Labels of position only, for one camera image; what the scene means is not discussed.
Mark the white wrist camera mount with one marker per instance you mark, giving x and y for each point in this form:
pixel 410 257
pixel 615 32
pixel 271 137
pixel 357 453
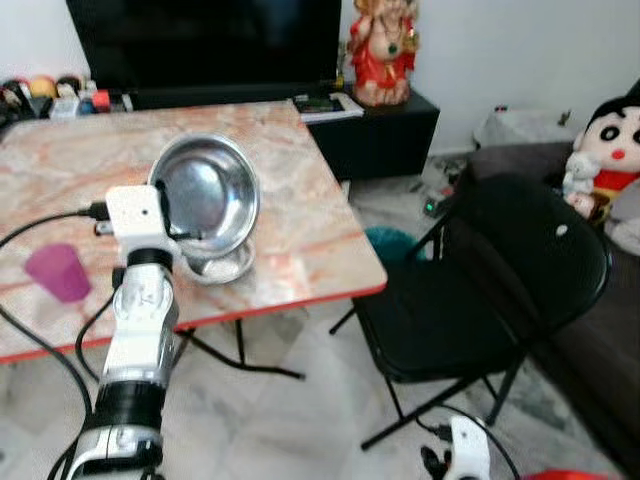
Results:
pixel 140 215
pixel 470 448

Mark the orange round toy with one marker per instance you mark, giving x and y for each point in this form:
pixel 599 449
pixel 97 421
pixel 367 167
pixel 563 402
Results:
pixel 42 86

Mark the dark grey sofa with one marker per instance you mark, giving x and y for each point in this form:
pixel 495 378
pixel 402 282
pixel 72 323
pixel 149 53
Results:
pixel 600 360

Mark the red plastic object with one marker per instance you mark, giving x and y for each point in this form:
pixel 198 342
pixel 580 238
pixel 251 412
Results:
pixel 565 475

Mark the cartoon boy plush doll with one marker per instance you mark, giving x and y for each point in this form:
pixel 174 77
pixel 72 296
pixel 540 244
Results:
pixel 615 135

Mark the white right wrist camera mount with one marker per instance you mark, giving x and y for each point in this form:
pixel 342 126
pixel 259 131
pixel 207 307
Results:
pixel 470 448

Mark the black folding table legs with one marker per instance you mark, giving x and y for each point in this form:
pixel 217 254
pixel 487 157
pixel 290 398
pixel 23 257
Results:
pixel 240 355

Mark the grey plastic bag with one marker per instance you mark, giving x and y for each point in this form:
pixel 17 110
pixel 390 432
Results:
pixel 520 130

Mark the small steel bowl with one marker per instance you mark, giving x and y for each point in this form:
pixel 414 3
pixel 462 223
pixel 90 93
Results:
pixel 225 270

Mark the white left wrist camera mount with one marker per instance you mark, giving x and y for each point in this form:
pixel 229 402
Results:
pixel 140 215

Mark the purple plastic cup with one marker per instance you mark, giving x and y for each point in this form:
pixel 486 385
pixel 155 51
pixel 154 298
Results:
pixel 58 272

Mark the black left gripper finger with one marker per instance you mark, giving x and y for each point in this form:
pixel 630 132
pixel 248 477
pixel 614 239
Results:
pixel 165 205

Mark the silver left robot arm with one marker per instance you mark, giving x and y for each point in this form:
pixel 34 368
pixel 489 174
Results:
pixel 140 335

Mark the black flat television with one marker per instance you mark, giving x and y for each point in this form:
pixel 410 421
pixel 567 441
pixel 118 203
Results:
pixel 200 42

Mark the red and gold statue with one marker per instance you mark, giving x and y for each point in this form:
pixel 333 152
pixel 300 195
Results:
pixel 382 58

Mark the black folding chair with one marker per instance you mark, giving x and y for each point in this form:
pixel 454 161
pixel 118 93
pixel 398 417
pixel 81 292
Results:
pixel 440 315

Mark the teal plastic bin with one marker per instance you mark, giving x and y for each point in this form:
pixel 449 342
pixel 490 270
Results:
pixel 392 245

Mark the small white plush toy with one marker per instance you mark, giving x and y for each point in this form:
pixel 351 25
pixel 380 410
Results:
pixel 580 180

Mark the large steel bowl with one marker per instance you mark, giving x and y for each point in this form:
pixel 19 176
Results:
pixel 215 190

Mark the white flat book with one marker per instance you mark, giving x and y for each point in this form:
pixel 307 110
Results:
pixel 325 105

